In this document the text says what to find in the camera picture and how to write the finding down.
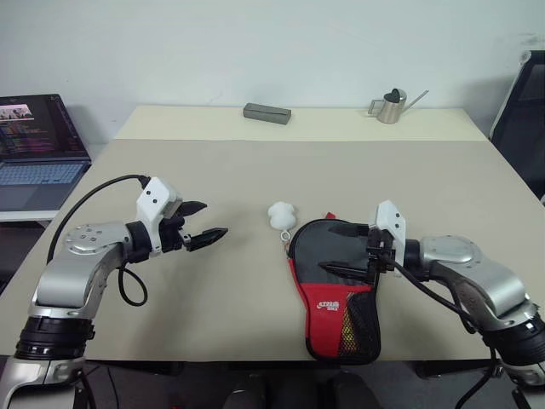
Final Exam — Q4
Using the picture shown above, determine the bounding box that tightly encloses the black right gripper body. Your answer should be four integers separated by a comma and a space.
364, 228, 399, 285

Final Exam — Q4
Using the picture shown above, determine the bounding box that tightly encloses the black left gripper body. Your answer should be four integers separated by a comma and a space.
159, 214, 192, 256

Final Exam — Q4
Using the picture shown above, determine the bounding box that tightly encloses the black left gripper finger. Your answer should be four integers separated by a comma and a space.
181, 199, 209, 221
182, 228, 230, 254

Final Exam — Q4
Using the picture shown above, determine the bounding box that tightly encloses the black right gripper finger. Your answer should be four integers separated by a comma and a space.
318, 260, 370, 281
330, 222, 370, 239

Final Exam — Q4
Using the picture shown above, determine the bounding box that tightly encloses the red black paddle case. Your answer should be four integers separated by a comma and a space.
285, 211, 382, 366

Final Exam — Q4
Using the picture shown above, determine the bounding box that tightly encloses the white plush zipper charm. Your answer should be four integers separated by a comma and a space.
267, 202, 298, 232

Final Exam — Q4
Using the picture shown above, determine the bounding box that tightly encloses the grey rectangular box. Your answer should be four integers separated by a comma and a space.
243, 102, 293, 126

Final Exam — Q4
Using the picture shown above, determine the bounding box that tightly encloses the steel watering can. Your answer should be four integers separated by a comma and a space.
367, 88, 430, 125

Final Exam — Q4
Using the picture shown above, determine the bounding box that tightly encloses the open grey laptop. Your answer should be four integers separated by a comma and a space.
0, 94, 93, 212

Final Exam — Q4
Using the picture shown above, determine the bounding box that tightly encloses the black mesh office chair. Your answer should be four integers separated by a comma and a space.
489, 49, 545, 206

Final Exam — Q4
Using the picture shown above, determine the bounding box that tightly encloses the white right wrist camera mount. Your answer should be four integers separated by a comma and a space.
368, 199, 407, 268

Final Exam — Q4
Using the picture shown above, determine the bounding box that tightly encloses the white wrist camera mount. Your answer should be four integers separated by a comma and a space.
135, 176, 185, 256
368, 199, 407, 268

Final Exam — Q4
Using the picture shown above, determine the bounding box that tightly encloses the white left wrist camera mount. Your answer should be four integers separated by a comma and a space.
135, 176, 185, 256

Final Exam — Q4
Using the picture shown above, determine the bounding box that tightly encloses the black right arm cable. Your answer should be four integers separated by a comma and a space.
381, 251, 503, 409

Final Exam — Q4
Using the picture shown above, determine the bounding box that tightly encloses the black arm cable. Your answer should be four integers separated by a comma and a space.
49, 174, 152, 308
381, 251, 503, 409

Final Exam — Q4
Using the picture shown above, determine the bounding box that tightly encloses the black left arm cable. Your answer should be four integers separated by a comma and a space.
49, 174, 152, 308

